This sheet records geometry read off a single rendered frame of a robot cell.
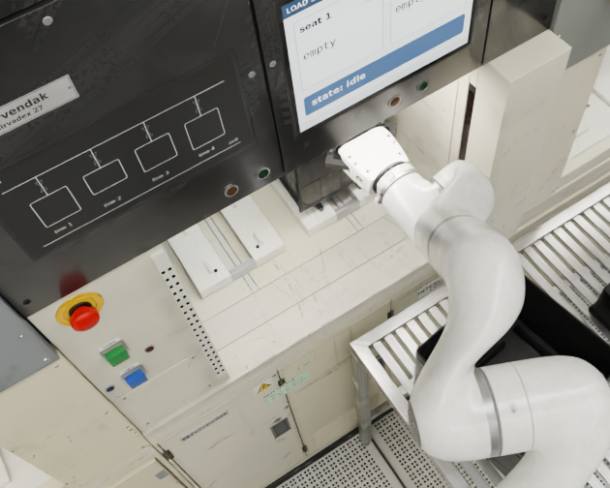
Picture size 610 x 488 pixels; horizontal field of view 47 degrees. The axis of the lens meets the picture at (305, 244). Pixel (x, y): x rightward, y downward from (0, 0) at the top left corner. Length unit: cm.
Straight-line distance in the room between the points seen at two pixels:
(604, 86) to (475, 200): 86
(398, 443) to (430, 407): 149
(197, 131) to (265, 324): 70
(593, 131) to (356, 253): 64
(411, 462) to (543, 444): 145
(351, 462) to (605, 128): 121
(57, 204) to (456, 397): 49
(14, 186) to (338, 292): 85
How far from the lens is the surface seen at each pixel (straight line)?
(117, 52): 75
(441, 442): 81
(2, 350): 102
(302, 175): 141
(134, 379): 122
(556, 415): 82
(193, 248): 157
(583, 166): 174
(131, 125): 81
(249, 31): 81
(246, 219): 158
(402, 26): 95
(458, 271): 83
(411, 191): 118
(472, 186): 109
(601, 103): 186
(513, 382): 82
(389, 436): 229
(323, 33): 87
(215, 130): 87
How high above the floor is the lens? 220
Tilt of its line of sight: 58 degrees down
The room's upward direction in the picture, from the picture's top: 10 degrees counter-clockwise
